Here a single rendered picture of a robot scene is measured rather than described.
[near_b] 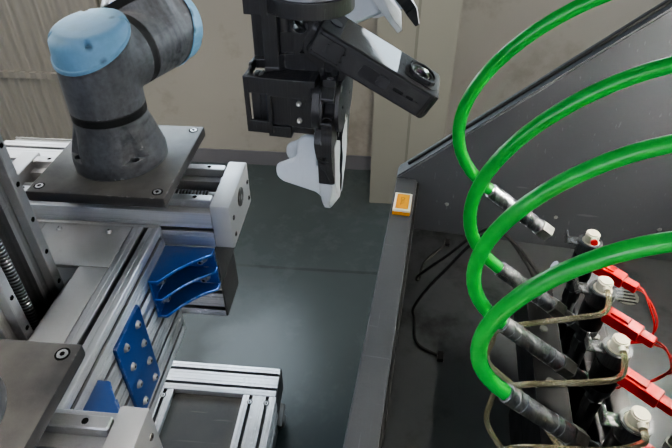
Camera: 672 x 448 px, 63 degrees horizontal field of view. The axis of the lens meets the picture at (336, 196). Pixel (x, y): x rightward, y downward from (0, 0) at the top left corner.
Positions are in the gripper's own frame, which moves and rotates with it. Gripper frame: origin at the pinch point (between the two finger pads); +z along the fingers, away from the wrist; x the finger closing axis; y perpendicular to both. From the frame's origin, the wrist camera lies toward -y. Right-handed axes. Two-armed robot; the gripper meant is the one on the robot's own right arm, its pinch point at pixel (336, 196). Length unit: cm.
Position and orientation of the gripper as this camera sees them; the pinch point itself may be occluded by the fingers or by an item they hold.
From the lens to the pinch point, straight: 55.0
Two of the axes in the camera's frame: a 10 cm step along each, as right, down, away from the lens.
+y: -9.8, -1.2, 1.6
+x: -2.0, 5.9, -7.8
